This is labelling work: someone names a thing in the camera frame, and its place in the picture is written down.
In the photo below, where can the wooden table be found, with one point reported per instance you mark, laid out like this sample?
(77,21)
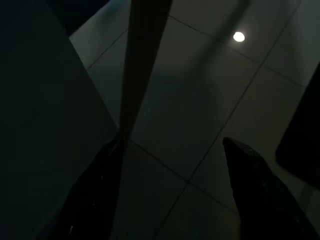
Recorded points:
(145,62)

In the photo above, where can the dark floor rug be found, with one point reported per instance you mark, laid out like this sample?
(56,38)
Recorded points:
(302,145)

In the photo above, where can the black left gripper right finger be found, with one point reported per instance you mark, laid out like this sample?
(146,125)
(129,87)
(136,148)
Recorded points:
(262,200)

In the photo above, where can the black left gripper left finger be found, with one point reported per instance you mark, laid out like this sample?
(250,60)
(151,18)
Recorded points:
(87,197)

